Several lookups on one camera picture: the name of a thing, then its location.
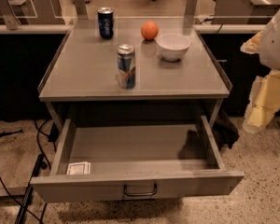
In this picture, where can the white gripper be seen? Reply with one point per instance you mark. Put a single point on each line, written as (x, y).
(276, 47)

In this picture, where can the redbull can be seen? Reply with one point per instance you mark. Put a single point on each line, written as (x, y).
(126, 66)

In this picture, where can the blue pepsi can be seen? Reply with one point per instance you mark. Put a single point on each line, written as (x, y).
(105, 22)

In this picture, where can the open top drawer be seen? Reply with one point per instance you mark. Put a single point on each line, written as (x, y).
(137, 162)

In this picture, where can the dark cloth behind cabinet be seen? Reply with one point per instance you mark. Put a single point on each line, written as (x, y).
(224, 131)

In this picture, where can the white bowl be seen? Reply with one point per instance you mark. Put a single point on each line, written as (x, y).
(173, 47)

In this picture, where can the orange fruit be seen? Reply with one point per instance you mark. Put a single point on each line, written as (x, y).
(149, 30)

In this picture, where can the grey metal cabinet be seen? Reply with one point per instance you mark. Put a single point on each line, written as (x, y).
(87, 66)

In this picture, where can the black power strip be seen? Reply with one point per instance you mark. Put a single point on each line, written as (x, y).
(29, 190)

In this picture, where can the glass barrier panel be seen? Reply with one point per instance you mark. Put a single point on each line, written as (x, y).
(63, 11)

